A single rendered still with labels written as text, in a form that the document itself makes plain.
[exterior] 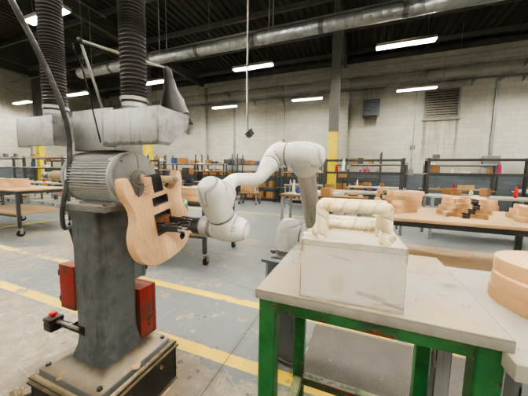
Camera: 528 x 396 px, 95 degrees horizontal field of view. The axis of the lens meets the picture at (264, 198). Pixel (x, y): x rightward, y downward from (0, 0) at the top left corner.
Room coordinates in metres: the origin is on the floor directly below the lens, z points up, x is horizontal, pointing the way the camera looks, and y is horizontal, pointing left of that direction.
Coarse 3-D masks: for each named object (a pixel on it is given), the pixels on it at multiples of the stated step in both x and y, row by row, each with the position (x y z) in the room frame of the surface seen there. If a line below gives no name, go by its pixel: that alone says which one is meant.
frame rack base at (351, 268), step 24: (312, 240) 0.66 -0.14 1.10; (336, 240) 0.66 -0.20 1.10; (360, 240) 0.66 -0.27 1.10; (312, 264) 0.66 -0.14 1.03; (336, 264) 0.64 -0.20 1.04; (360, 264) 0.62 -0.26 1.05; (384, 264) 0.61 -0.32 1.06; (312, 288) 0.66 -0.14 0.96; (336, 288) 0.64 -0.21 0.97; (360, 288) 0.62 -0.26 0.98; (384, 288) 0.60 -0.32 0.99
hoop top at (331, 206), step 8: (320, 200) 0.68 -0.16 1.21; (328, 200) 0.67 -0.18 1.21; (328, 208) 0.66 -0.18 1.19; (336, 208) 0.66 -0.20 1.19; (344, 208) 0.65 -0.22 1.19; (352, 208) 0.64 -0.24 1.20; (360, 208) 0.64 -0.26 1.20; (368, 208) 0.63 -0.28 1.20; (376, 208) 0.62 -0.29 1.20; (384, 208) 0.62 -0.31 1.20; (392, 208) 0.62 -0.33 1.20
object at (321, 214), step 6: (318, 210) 0.67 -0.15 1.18; (324, 210) 0.67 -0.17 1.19; (318, 216) 0.67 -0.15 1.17; (324, 216) 0.67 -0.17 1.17; (318, 222) 0.67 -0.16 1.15; (324, 222) 0.67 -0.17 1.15; (318, 228) 0.67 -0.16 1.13; (324, 228) 0.67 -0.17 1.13; (318, 234) 0.67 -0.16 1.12; (324, 234) 0.67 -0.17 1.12
